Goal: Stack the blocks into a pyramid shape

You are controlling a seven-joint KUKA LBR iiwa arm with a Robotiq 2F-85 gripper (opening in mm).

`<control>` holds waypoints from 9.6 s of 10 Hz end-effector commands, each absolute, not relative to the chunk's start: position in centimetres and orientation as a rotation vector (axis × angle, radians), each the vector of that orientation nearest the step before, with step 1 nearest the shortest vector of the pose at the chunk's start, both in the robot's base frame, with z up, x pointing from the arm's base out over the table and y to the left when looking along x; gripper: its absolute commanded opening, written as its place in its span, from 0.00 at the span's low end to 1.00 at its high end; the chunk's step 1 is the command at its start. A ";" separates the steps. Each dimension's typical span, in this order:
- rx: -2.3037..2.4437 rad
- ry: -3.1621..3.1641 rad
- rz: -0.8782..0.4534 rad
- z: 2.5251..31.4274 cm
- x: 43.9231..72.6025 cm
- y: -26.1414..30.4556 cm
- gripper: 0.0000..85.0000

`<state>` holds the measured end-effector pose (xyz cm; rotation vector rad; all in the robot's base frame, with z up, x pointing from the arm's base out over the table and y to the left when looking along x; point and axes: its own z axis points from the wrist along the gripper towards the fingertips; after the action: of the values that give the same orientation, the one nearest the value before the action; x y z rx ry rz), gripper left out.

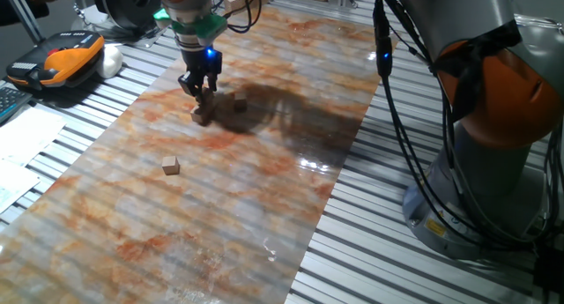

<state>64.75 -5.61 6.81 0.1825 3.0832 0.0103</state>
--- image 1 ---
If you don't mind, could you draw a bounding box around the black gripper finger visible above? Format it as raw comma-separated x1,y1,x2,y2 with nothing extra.
176,70,205,105
204,70,219,93

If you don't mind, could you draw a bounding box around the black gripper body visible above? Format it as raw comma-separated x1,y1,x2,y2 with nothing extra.
179,42,224,83

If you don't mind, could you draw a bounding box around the black sleeved forearm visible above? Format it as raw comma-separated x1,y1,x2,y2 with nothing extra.
0,0,50,27

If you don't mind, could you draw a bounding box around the small brown cardboard box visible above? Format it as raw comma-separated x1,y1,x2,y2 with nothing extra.
222,0,270,15

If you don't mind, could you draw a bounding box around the white rounded object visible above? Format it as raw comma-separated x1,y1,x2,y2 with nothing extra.
95,43,124,79

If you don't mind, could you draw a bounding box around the black round drum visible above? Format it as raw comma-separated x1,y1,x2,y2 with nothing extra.
91,0,163,32

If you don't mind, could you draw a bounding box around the orange and black teach pendant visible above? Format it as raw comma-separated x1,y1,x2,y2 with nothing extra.
5,29,106,92

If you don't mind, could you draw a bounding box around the orange marble pattern sheet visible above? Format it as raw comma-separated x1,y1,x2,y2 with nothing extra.
0,4,397,304

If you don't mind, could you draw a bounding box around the blank white paper sheet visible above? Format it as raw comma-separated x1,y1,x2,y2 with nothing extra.
0,106,67,167

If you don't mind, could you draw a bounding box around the grey aluminium bar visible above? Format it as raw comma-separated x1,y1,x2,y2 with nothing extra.
2,0,46,44

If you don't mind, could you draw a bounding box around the black keyboard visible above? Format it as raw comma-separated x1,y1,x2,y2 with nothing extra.
0,85,34,125

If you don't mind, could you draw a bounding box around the white paper with print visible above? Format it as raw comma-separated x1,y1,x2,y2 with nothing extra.
0,159,41,215

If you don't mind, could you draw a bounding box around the green gripper mount plate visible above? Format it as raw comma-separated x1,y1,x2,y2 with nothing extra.
152,7,229,46

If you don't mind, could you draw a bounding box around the grey metal base plate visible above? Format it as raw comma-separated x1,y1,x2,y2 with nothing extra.
72,6,177,49

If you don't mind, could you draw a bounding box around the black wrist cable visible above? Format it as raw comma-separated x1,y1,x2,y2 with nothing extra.
211,0,264,34

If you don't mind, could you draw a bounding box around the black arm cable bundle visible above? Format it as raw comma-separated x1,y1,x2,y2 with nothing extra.
370,0,564,252

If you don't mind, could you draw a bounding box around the black strap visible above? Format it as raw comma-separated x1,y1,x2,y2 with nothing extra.
430,19,523,125

